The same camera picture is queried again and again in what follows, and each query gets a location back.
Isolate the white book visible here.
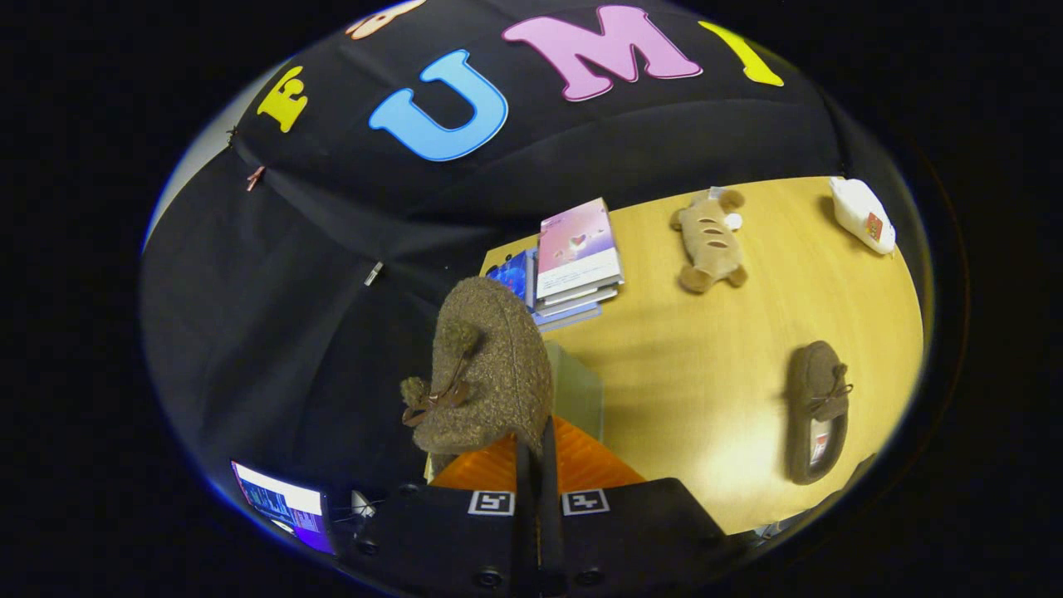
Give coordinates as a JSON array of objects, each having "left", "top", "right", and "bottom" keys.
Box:
[{"left": 536, "top": 282, "right": 621, "bottom": 315}]

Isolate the black backdrop cloth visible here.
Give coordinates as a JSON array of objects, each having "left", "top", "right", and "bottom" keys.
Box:
[{"left": 140, "top": 0, "right": 906, "bottom": 532}]

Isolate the brown fuzzy slipper shoe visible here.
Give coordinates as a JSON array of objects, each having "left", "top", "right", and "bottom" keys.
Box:
[
  {"left": 785, "top": 341, "right": 854, "bottom": 485},
  {"left": 400, "top": 277, "right": 555, "bottom": 456}
]

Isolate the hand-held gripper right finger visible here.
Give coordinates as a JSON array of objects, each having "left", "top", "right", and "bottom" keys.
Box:
[{"left": 538, "top": 415, "right": 736, "bottom": 598}]

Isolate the tan bread plush toy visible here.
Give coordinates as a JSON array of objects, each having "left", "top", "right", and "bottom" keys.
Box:
[{"left": 671, "top": 189, "right": 748, "bottom": 294}]

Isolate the white plastic packet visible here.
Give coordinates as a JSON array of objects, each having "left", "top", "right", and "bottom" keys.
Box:
[{"left": 830, "top": 177, "right": 898, "bottom": 256}]

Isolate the light blue book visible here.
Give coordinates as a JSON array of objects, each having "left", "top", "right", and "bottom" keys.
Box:
[{"left": 534, "top": 301, "right": 602, "bottom": 333}]

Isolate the computer monitor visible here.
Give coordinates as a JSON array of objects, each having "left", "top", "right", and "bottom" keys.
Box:
[{"left": 231, "top": 461, "right": 337, "bottom": 556}]

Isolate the pink cover book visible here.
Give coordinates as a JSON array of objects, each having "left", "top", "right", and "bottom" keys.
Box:
[{"left": 536, "top": 198, "right": 624, "bottom": 300}]

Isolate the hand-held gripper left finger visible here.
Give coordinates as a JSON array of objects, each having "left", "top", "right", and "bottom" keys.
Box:
[{"left": 335, "top": 430, "right": 542, "bottom": 598}]

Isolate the blue cover book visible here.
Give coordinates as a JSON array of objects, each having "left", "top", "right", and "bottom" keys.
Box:
[{"left": 486, "top": 249, "right": 536, "bottom": 310}]

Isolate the green fabric storage box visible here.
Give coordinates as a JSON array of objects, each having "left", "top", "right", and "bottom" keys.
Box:
[{"left": 425, "top": 341, "right": 605, "bottom": 484}]

